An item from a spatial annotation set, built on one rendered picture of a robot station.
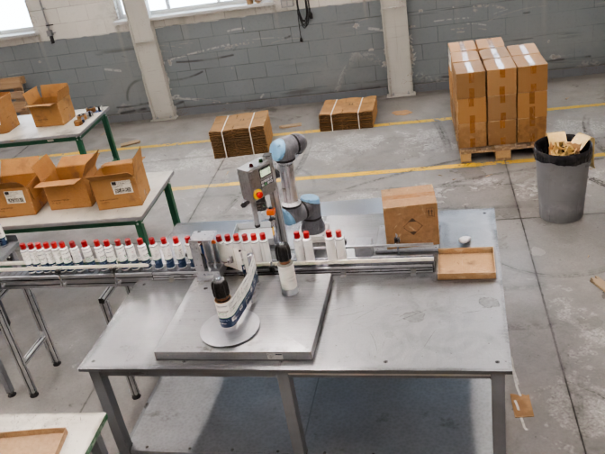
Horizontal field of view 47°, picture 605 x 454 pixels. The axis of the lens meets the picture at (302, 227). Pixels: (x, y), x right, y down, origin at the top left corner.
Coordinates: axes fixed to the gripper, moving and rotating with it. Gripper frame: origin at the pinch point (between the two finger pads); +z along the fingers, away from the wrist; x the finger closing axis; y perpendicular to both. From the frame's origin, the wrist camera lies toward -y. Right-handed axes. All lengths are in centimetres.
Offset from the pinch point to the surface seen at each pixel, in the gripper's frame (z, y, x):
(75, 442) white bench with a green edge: 61, -60, -161
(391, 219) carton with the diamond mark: -3, 86, -42
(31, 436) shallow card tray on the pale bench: 60, -83, -157
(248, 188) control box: -30, 11, -61
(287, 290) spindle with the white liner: 23, 29, -80
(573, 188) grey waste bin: 19, 224, 128
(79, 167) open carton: -43, -156, 92
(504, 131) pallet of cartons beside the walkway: -20, 195, 262
